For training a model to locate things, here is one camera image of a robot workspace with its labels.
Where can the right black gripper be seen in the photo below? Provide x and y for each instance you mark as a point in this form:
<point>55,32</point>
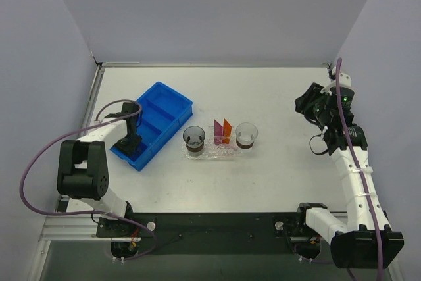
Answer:
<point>307,101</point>

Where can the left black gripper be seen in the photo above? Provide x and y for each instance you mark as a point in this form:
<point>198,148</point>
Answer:
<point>129,141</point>

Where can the blue plastic bin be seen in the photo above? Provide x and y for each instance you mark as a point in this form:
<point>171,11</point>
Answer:
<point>165,111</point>

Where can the dark tinted cup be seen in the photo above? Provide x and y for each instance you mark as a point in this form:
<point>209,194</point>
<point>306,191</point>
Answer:
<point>194,139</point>

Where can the clear cup brown base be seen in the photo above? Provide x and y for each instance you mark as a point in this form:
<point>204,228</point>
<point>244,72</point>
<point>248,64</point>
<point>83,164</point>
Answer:
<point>246,134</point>

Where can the clear textured oval tray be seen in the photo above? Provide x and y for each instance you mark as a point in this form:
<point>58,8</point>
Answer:
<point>211,152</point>

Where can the pink toothpaste tube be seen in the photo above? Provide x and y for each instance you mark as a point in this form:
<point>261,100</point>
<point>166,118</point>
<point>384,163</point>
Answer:
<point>218,133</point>

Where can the orange toothpaste tube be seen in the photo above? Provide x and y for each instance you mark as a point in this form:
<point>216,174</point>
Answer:
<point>226,133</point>

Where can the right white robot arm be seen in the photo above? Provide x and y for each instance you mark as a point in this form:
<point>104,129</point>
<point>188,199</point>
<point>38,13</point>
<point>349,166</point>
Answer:
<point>367,240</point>

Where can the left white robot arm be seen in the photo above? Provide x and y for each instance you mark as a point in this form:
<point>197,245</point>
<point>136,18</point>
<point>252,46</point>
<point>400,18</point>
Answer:
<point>83,172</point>

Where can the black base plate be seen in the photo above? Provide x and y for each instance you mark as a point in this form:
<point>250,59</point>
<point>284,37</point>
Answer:
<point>212,234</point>

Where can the aluminium frame rail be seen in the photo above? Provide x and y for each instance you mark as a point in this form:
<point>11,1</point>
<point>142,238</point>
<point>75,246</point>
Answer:
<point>70,228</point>

